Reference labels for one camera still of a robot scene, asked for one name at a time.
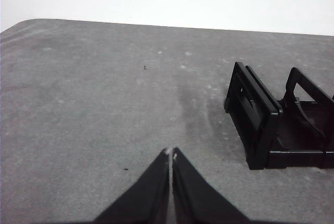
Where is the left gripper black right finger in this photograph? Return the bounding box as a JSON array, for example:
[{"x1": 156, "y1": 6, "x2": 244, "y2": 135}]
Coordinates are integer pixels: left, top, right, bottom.
[{"x1": 171, "y1": 146, "x2": 252, "y2": 224}]

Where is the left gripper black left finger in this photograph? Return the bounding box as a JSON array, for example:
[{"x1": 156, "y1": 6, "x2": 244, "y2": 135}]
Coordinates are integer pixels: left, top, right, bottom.
[{"x1": 93, "y1": 147, "x2": 171, "y2": 224}]

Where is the black plastic dish rack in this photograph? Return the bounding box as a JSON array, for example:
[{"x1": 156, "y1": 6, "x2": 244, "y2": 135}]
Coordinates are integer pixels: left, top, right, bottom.
[{"x1": 223, "y1": 61, "x2": 334, "y2": 171}]

